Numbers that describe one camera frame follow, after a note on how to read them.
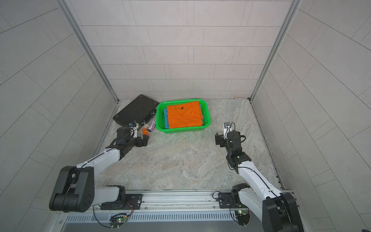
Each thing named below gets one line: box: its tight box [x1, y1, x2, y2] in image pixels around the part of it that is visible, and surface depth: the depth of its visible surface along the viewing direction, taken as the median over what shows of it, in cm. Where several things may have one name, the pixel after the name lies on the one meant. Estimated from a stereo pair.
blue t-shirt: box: [163, 108, 170, 130], surface depth 99 cm
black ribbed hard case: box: [112, 94, 160, 126], surface depth 105 cm
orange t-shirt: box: [166, 100, 203, 130], surface depth 101 cm
